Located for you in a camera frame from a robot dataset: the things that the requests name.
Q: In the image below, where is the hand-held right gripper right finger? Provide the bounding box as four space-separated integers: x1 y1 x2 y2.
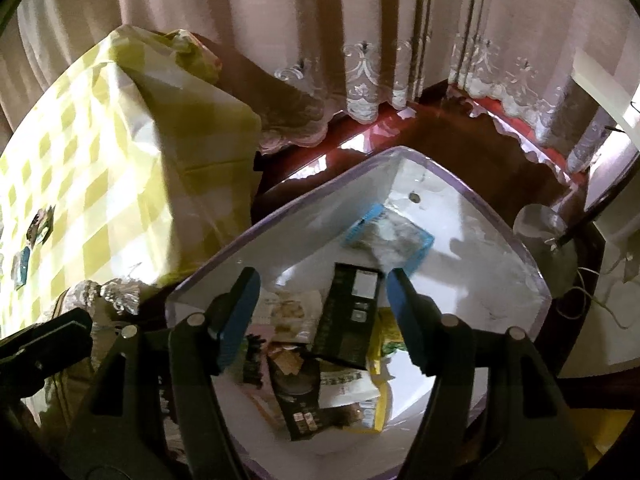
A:
387 269 588 480

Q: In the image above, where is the clear plastic storage box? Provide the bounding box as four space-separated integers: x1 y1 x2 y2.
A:
165 145 553 480

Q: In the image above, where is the striped fringed chair cover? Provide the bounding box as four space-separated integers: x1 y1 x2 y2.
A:
30 277 171 461

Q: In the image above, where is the slim black snack packet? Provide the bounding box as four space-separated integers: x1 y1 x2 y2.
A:
266 344 327 442

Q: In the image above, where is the white cable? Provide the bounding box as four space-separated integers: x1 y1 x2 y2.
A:
554 250 640 332

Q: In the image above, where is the small blue snack packet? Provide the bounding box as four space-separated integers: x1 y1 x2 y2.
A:
12 246 32 292

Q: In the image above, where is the yellow cloth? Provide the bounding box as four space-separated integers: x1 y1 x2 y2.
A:
564 406 637 467

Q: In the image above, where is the white board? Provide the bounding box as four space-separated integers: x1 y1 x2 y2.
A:
570 49 640 136

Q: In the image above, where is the white lace curtain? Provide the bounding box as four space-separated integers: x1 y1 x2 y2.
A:
260 35 621 176

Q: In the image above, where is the light blue snack packet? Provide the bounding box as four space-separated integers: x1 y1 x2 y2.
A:
342 203 434 274

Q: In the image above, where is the dark green snack packet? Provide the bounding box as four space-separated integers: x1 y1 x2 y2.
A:
26 204 57 247

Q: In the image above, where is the green yellow snack packet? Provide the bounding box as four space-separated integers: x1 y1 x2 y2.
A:
366 309 407 377

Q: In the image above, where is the large black snack packet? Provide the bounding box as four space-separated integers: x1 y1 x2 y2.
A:
311 261 387 367

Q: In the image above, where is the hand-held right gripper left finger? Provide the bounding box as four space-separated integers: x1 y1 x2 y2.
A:
60 267 261 480

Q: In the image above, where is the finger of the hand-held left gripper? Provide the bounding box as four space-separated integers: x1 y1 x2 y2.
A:
0 342 94 402
0 308 95 362

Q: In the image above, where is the yellow white checked tablecloth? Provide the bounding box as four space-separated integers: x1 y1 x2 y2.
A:
0 25 263 351

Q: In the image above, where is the clear cracker packet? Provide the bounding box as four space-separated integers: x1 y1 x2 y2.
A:
254 289 327 343

